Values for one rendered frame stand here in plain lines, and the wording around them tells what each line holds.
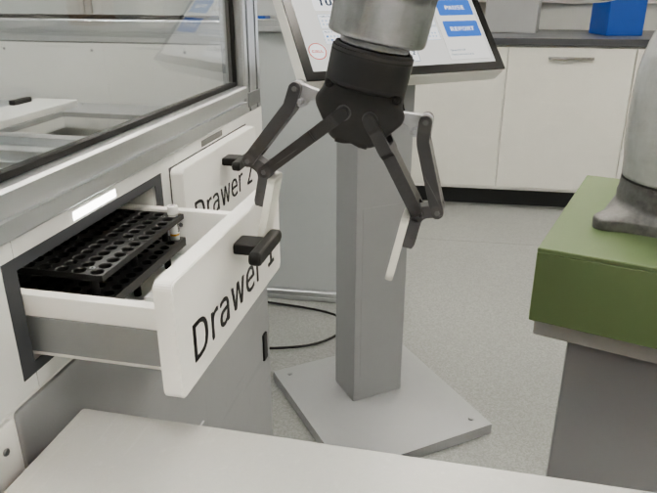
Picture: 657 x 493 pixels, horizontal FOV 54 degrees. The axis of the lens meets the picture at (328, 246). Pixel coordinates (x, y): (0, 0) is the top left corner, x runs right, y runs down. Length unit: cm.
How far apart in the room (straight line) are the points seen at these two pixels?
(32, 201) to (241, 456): 29
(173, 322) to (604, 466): 69
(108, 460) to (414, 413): 134
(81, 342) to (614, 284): 57
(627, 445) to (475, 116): 274
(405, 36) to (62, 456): 47
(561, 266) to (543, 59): 280
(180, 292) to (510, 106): 313
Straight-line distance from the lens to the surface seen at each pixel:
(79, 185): 68
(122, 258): 65
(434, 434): 181
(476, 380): 211
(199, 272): 57
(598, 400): 97
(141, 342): 58
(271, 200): 64
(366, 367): 185
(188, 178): 86
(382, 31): 56
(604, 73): 362
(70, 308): 60
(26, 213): 61
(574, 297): 82
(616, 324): 82
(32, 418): 67
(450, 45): 160
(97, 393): 76
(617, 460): 102
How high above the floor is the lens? 115
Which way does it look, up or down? 22 degrees down
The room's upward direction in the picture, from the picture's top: straight up
